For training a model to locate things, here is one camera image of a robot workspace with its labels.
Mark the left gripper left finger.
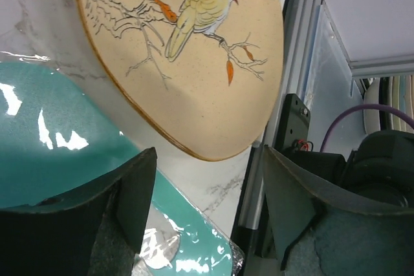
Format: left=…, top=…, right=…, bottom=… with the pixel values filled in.
left=1, top=147, right=157, bottom=275

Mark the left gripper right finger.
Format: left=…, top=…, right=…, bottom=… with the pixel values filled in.
left=263, top=147, right=413, bottom=275

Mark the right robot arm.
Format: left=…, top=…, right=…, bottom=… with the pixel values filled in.
left=288, top=131, right=413, bottom=208

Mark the teal cutting board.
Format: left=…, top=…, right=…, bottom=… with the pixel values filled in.
left=1, top=62, right=239, bottom=275

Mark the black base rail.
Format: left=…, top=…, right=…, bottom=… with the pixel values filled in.
left=231, top=94, right=311, bottom=258

